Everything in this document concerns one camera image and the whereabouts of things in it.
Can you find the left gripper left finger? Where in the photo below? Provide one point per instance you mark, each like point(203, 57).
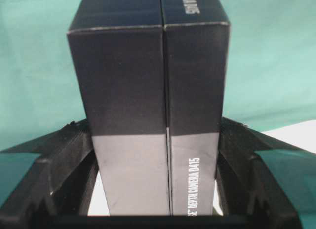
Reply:
point(48, 176)

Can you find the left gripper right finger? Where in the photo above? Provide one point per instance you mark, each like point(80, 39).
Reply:
point(263, 182)

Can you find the black camera box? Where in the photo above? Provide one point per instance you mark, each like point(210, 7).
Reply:
point(152, 75)

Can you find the green table cloth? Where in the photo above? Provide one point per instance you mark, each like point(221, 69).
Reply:
point(270, 82)

